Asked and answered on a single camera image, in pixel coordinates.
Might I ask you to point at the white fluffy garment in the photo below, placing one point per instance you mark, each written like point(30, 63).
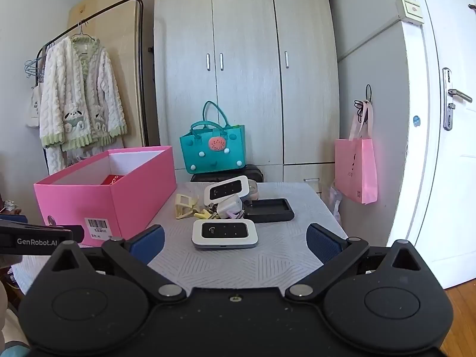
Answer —
point(74, 158)

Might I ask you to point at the pink box with gold lid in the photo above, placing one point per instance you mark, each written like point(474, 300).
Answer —
point(253, 191)

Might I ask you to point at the white tote bag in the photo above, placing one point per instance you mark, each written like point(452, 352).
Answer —
point(34, 108)

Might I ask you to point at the black plastic tray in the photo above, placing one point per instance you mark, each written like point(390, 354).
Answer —
point(267, 212)

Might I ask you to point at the beige wooden cabinet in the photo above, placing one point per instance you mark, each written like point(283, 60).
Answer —
point(111, 18)

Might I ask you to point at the white plug adapter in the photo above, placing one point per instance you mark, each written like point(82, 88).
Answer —
point(227, 206)

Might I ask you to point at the cream hair claw clip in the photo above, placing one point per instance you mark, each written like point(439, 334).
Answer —
point(184, 200)

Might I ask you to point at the black clothes rack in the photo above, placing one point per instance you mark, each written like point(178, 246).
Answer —
point(142, 63)

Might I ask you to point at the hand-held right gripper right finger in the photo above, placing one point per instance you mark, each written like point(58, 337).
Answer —
point(323, 243)

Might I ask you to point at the black suitcase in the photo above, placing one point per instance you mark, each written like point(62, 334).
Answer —
point(256, 173)

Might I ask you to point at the beige wall switch box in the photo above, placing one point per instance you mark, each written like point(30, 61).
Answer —
point(411, 9)

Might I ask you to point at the pink paper shopping bag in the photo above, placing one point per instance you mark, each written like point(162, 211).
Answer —
point(355, 167)

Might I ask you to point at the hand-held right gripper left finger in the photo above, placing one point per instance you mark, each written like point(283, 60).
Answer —
point(148, 243)

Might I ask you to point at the white and green fluffy cardigan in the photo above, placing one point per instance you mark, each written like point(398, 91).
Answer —
point(74, 81)

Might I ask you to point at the teal felt handbag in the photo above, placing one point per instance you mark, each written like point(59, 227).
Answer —
point(212, 156)

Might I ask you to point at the blue round sticker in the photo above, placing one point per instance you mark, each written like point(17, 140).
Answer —
point(417, 121)

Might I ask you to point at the light wood wardrobe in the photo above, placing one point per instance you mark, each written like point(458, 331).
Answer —
point(241, 26)

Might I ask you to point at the red item in box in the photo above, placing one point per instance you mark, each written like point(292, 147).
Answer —
point(111, 180)

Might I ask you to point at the clear plastic bag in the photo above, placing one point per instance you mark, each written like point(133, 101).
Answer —
point(334, 200)

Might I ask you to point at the pink cardboard box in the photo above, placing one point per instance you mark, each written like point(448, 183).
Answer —
point(93, 200)

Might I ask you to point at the white door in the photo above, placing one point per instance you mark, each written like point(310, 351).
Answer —
point(427, 193)

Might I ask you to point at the white portable wifi router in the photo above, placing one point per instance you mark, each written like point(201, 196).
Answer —
point(225, 189)
point(223, 230)

